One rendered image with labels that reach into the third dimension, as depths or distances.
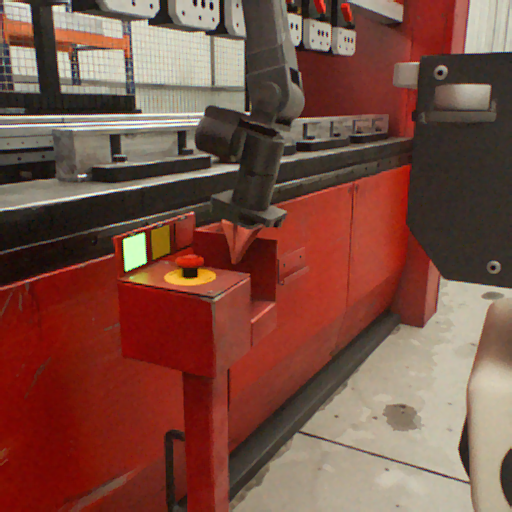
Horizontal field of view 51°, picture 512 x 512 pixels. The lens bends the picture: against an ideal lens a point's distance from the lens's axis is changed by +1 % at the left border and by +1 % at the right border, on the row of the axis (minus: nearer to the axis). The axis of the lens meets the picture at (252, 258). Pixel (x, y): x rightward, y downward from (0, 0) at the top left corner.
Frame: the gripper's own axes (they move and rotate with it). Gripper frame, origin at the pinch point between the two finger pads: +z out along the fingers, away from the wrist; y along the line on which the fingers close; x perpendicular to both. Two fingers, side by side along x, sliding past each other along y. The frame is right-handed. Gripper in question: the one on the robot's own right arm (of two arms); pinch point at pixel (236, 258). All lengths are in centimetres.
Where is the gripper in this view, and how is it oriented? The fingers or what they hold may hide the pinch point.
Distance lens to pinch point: 82.7
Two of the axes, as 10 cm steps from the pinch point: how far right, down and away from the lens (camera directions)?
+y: -8.6, -3.7, 3.4
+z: -2.3, 8.9, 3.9
